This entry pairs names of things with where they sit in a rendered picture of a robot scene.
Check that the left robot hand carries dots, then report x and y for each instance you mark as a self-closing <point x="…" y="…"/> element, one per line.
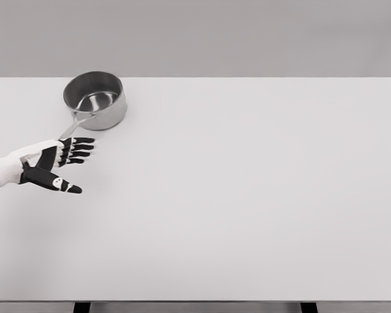
<point x="36" y="159"/>

